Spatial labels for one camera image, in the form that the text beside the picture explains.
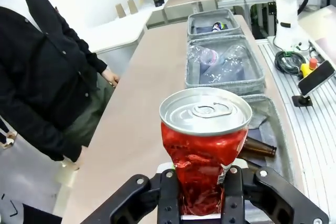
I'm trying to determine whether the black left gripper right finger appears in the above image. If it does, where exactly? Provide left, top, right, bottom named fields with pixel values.
left=219, top=165, right=330, bottom=224

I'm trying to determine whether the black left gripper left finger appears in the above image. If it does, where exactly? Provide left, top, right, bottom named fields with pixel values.
left=78, top=168, right=182, bottom=224

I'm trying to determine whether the crushed red drink can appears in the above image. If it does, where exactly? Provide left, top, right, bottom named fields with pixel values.
left=159, top=87, right=253, bottom=216

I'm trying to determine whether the cardigan person right forearm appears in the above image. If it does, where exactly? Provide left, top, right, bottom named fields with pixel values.
left=0, top=108, right=82, bottom=162

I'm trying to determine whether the cardigan person left forearm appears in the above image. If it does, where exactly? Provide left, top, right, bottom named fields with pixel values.
left=65, top=28, right=108, bottom=75

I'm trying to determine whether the grey fabric basket Bottle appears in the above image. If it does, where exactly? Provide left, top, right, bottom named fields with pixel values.
left=237, top=94, right=299, bottom=190

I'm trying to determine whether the grey fabric basket Plastic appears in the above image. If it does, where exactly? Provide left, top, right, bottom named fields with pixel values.
left=185, top=35, right=266, bottom=96

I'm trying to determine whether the grey fabric basket Can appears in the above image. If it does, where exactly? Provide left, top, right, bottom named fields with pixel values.
left=187, top=8, right=244, bottom=41

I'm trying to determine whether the cardigan person right hand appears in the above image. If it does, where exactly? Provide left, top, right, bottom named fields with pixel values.
left=61, top=157, right=80, bottom=171

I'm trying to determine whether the cardigan person left hand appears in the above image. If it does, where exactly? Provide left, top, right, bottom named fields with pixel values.
left=101, top=68, right=121, bottom=86

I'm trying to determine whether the brown glass bottle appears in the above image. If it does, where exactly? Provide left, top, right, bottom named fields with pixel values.
left=240, top=136, right=278, bottom=158

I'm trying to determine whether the black phone stand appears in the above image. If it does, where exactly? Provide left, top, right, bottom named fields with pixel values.
left=291, top=94, right=313, bottom=108

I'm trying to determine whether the white tote bag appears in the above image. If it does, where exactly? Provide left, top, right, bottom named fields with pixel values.
left=0, top=119, right=77, bottom=224

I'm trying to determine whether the black smartphone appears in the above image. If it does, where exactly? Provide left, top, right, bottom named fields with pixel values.
left=297, top=60, right=336, bottom=97

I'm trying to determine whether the yellow emergency stop button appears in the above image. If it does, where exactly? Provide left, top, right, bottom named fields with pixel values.
left=299, top=58, right=320, bottom=79

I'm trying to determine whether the clear plastic bottle pink label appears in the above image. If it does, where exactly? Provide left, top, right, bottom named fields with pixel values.
left=187, top=45, right=220, bottom=65

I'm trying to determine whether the white side table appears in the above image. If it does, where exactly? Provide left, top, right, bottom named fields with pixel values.
left=85, top=3, right=158, bottom=54

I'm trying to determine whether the person in black cardigan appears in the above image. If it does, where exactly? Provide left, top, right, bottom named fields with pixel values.
left=0, top=0, right=121, bottom=163

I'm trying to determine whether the cardboard piece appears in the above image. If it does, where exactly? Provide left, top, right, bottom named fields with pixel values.
left=114, top=3, right=126, bottom=19
left=127, top=0, right=139, bottom=15

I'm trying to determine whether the aluminium profile base plate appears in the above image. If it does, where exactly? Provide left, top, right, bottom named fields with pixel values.
left=258, top=36, right=336, bottom=224

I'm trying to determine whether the coiled black cable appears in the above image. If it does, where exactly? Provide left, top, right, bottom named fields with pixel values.
left=274, top=50, right=307, bottom=74

